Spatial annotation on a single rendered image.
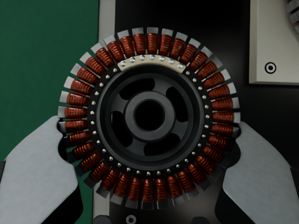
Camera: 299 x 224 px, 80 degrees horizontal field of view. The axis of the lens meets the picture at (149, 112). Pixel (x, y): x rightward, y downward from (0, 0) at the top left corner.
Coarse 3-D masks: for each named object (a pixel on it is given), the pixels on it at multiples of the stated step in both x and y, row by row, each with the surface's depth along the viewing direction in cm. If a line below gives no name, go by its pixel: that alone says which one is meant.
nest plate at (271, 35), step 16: (256, 0) 16; (272, 0) 15; (256, 16) 16; (272, 16) 15; (288, 16) 16; (256, 32) 16; (272, 32) 15; (288, 32) 15; (256, 48) 15; (272, 48) 15; (288, 48) 15; (256, 64) 15; (272, 64) 15; (288, 64) 15; (256, 80) 15; (272, 80) 15; (288, 80) 15
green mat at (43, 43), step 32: (0, 0) 18; (32, 0) 18; (64, 0) 18; (96, 0) 18; (0, 32) 18; (32, 32) 18; (64, 32) 18; (96, 32) 18; (0, 64) 18; (32, 64) 18; (64, 64) 18; (0, 96) 18; (32, 96) 18; (0, 128) 18; (32, 128) 18; (0, 160) 18
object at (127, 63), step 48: (96, 48) 11; (144, 48) 11; (192, 48) 11; (96, 96) 11; (144, 96) 12; (192, 96) 12; (96, 144) 11; (144, 144) 13; (192, 144) 11; (96, 192) 11; (144, 192) 10; (192, 192) 11
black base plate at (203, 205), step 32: (128, 0) 16; (160, 0) 16; (192, 0) 16; (224, 0) 17; (160, 32) 16; (192, 32) 16; (224, 32) 17; (224, 64) 16; (128, 96) 16; (256, 96) 17; (288, 96) 17; (256, 128) 16; (288, 128) 17; (288, 160) 17
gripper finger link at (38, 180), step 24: (48, 120) 11; (24, 144) 9; (48, 144) 9; (24, 168) 7; (48, 168) 7; (72, 168) 8; (0, 192) 6; (24, 192) 6; (48, 192) 6; (72, 192) 6; (0, 216) 6; (24, 216) 6; (48, 216) 6; (72, 216) 7
